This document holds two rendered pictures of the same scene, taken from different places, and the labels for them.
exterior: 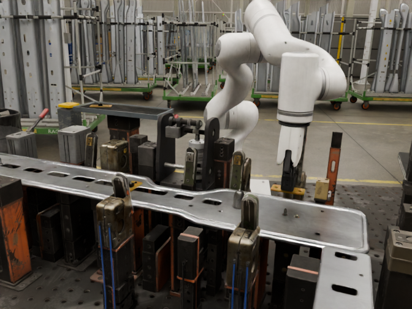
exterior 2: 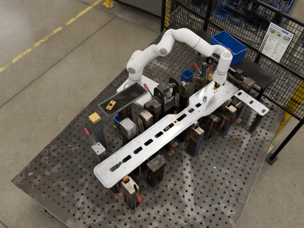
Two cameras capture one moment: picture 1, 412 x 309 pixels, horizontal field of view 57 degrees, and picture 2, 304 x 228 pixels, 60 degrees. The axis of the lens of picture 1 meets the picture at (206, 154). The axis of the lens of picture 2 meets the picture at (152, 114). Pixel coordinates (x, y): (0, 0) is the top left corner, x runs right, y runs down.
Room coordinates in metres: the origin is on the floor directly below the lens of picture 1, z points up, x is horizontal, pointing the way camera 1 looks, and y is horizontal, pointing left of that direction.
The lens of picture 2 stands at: (0.70, 1.35, 2.66)
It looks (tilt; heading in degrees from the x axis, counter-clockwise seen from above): 53 degrees down; 297
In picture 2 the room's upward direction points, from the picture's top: 2 degrees clockwise
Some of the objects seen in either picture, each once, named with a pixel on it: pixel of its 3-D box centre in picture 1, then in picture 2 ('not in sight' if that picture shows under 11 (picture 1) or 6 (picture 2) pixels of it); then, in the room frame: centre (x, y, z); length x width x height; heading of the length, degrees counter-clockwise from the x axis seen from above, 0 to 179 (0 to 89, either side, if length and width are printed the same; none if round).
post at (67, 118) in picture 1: (73, 159); (99, 135); (1.54, 0.57, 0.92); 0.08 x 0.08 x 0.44; 70
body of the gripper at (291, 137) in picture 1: (292, 140); (220, 75); (0.90, -0.21, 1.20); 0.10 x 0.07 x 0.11; 160
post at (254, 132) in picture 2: not in sight; (256, 121); (0.49, -0.22, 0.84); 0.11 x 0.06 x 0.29; 160
